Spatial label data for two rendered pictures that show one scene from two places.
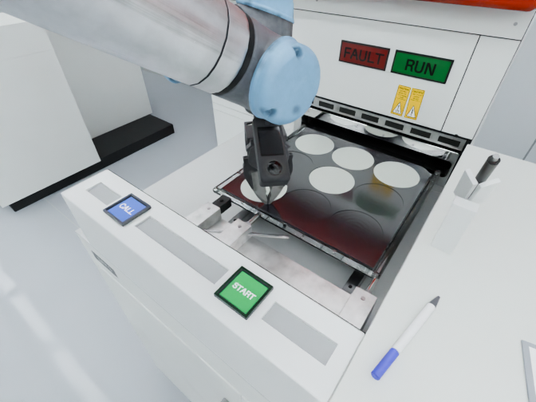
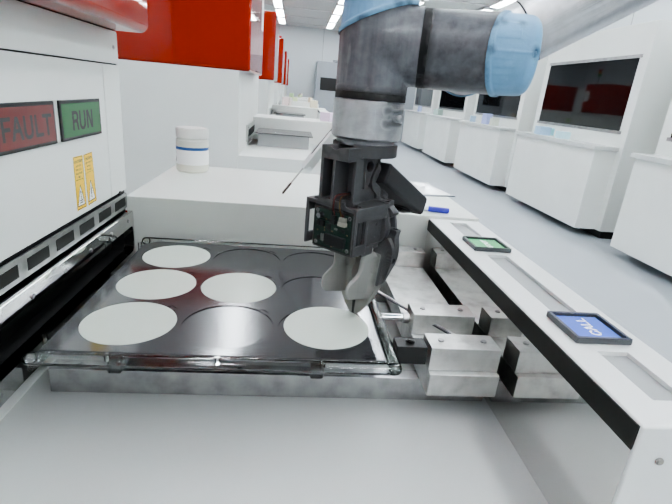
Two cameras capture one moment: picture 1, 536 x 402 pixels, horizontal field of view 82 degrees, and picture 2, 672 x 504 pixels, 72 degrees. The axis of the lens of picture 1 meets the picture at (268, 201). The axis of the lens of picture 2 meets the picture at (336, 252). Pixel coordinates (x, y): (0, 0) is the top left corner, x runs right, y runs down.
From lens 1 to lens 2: 0.94 m
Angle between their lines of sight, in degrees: 106
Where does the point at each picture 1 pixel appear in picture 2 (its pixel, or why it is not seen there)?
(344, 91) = (21, 219)
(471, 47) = (101, 78)
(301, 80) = not seen: hidden behind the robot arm
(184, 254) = (521, 277)
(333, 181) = (242, 284)
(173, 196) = not seen: outside the picture
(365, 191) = (241, 266)
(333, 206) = (297, 276)
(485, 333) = not seen: hidden behind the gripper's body
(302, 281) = (403, 283)
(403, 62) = (69, 119)
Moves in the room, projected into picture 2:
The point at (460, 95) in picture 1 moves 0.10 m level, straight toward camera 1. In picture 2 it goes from (110, 141) to (178, 145)
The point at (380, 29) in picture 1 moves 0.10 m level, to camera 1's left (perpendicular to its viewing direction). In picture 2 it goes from (32, 69) to (56, 72)
